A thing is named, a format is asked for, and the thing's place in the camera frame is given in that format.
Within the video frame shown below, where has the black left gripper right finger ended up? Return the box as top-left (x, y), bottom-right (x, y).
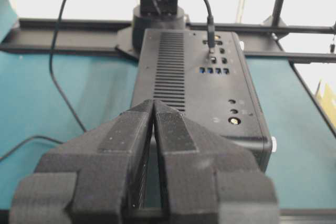
top-left (153, 100), bottom-right (279, 223)

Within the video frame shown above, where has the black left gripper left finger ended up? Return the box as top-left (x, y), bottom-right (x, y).
top-left (9, 100), bottom-right (153, 223)

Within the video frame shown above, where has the black mini PC box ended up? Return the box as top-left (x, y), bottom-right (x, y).
top-left (131, 29), bottom-right (272, 170)

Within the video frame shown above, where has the black USB cable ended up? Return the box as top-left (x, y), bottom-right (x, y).
top-left (0, 0), bottom-right (216, 161)

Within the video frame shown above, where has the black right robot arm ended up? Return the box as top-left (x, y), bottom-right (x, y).
top-left (119, 0), bottom-right (279, 223)

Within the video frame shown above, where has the black metal frame rail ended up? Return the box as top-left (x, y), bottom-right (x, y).
top-left (1, 18), bottom-right (335, 63)

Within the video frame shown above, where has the yellow object behind frame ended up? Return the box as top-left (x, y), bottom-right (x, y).
top-left (315, 80), bottom-right (335, 124)

